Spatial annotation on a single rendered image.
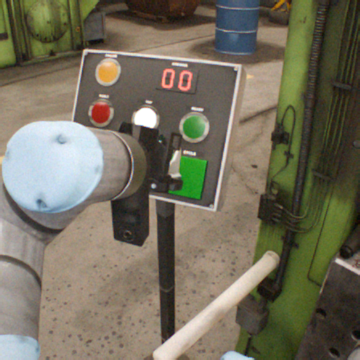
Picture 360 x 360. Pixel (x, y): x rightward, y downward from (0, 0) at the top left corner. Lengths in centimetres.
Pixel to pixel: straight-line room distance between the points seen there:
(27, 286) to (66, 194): 8
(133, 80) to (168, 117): 11
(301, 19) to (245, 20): 435
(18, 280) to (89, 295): 155
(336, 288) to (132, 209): 45
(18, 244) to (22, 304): 6
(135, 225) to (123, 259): 149
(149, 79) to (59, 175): 51
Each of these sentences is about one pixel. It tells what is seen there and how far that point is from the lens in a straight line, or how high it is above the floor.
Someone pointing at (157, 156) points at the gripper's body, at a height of 117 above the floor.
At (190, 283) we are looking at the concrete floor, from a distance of 188.
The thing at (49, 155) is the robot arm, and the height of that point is 127.
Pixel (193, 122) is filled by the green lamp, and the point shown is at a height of 110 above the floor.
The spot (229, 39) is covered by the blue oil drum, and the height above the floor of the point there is 19.
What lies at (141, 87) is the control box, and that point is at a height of 114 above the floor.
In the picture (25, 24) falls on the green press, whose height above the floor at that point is 51.
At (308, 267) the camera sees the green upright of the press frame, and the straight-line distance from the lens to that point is 110.
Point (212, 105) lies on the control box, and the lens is 74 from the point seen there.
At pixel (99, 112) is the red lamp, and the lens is 82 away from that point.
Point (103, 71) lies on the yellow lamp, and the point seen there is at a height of 116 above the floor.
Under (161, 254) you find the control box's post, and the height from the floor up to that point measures 66.
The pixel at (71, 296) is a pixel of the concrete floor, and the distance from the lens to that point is 188.
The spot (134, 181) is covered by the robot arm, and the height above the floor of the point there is 119.
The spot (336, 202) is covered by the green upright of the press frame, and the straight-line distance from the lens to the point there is 95.
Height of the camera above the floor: 142
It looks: 34 degrees down
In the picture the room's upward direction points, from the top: straight up
